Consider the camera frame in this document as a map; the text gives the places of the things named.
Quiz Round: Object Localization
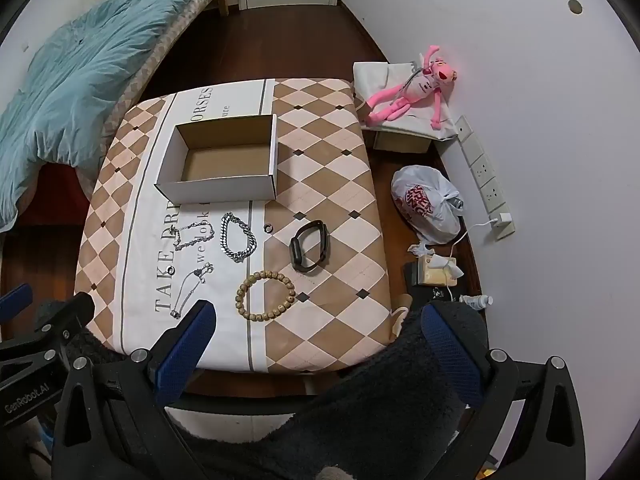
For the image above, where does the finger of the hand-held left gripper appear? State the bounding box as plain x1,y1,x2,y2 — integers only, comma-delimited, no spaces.
0,294,96,376
0,284,32,323

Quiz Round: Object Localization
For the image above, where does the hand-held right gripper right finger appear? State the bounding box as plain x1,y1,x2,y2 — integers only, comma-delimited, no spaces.
421,301,587,480

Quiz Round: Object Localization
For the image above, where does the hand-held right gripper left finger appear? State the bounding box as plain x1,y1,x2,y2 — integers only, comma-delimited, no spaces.
51,300,217,480

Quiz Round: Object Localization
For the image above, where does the thin silver chain necklace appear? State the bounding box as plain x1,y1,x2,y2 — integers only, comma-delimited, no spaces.
169,263,215,319

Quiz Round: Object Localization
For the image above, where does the thick silver chain bracelet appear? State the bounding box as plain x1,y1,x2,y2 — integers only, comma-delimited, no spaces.
220,212,259,264

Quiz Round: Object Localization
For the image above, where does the thin silver beaded bracelet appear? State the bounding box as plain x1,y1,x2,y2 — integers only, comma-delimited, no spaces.
170,220,216,253

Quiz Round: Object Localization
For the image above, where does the wooden bead bracelet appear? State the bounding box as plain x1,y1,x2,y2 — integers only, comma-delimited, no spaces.
235,270,297,322

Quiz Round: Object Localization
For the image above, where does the black smart band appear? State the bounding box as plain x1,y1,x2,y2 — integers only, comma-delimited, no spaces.
289,220,329,276

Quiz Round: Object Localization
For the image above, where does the white cardboard box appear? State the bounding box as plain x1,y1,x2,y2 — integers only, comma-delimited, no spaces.
154,114,278,204

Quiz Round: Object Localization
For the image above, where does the beige tissue box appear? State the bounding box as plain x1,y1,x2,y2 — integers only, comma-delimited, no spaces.
406,242,466,288

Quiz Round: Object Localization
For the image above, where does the person's dark fleece clothing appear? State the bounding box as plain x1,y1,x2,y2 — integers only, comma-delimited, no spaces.
75,300,493,480

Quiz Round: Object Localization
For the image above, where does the white plastic bag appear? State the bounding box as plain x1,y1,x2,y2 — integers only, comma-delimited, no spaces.
391,165,463,245

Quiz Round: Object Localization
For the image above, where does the white power strip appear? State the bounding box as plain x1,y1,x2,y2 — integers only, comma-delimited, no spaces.
456,116,516,237

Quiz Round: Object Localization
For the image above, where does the brown cardboard box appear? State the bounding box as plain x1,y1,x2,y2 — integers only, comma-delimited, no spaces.
372,130,433,155

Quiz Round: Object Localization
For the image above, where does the blue blanket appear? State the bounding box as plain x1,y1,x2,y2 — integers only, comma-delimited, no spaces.
0,0,223,226

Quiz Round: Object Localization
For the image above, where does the checkered printed tablecloth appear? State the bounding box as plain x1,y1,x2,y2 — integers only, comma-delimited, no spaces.
74,78,392,375

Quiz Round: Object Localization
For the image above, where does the pink plush toy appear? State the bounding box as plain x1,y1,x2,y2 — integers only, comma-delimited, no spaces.
361,45,457,131

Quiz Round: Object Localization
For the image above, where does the bed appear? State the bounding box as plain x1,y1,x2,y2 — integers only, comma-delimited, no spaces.
0,0,228,241

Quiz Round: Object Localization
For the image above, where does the white charger cable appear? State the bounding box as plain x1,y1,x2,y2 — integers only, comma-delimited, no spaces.
447,220,496,286

